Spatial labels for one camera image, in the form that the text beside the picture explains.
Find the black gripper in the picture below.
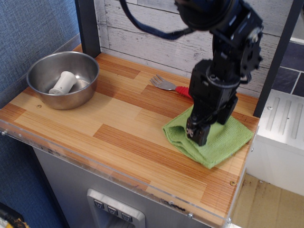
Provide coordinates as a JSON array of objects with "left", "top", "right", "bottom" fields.
[{"left": 186, "top": 59, "right": 239, "bottom": 146}]

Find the green cloth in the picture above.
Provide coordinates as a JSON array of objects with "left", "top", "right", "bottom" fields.
[{"left": 162, "top": 107, "right": 254, "bottom": 169}]

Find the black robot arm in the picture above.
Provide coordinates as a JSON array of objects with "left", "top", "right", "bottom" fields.
[{"left": 176, "top": 0, "right": 263, "bottom": 146}]

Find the clear acrylic table edge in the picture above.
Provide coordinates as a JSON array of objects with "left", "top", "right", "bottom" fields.
[{"left": 0, "top": 117, "right": 250, "bottom": 228}]

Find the white toy sink drainboard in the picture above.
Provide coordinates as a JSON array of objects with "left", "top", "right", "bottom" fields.
[{"left": 246, "top": 90, "right": 304, "bottom": 195}]

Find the silver button control panel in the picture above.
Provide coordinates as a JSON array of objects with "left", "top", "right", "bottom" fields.
[{"left": 87, "top": 189, "right": 146, "bottom": 228}]

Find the white salt shaker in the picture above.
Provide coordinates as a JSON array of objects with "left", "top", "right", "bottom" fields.
[{"left": 49, "top": 71, "right": 77, "bottom": 95}]

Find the stainless steel bowl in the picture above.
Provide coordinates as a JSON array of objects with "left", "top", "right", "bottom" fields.
[{"left": 26, "top": 51, "right": 99, "bottom": 110}]

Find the yellow black object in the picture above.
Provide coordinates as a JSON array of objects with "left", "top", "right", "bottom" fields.
[{"left": 0, "top": 203, "right": 28, "bottom": 228}]

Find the fork with red handle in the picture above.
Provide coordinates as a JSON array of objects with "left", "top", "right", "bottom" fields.
[{"left": 150, "top": 75, "right": 191, "bottom": 98}]

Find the dark right shelf post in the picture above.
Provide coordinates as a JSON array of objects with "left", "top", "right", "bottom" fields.
[{"left": 253, "top": 0, "right": 304, "bottom": 117}]

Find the dark shelf post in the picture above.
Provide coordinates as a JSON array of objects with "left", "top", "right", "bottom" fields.
[
  {"left": 75, "top": 0, "right": 101, "bottom": 57},
  {"left": 253, "top": 0, "right": 304, "bottom": 117}
]

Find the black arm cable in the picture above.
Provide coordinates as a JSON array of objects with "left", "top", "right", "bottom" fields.
[{"left": 118, "top": 0, "right": 194, "bottom": 40}]

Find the dark left shelf post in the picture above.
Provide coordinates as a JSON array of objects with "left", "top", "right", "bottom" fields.
[{"left": 75, "top": 0, "right": 101, "bottom": 57}]

